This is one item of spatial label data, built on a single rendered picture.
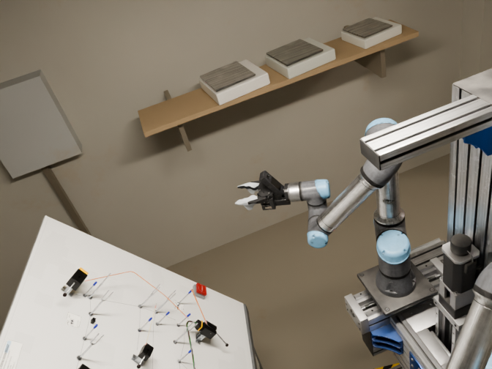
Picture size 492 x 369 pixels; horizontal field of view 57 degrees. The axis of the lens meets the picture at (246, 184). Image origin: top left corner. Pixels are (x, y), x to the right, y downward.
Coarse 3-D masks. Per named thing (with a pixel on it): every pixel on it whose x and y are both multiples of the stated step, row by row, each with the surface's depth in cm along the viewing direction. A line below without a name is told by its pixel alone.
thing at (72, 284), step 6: (78, 270) 161; (72, 276) 158; (78, 276) 160; (84, 276) 161; (72, 282) 157; (78, 282) 157; (66, 288) 161; (72, 288) 159; (66, 294) 153; (72, 294) 163
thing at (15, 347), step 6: (6, 342) 136; (12, 342) 137; (18, 342) 138; (6, 348) 134; (12, 348) 136; (18, 348) 137; (6, 354) 133; (12, 354) 134; (18, 354) 136; (0, 360) 131; (6, 360) 132; (12, 360) 133; (0, 366) 130; (6, 366) 131; (12, 366) 132
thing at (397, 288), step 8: (408, 272) 171; (376, 280) 180; (384, 280) 174; (392, 280) 172; (400, 280) 171; (408, 280) 172; (384, 288) 175; (392, 288) 174; (400, 288) 172; (408, 288) 173; (392, 296) 175; (400, 296) 174
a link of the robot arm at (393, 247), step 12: (384, 240) 168; (396, 240) 167; (408, 240) 166; (384, 252) 166; (396, 252) 164; (408, 252) 165; (384, 264) 169; (396, 264) 166; (408, 264) 168; (396, 276) 170
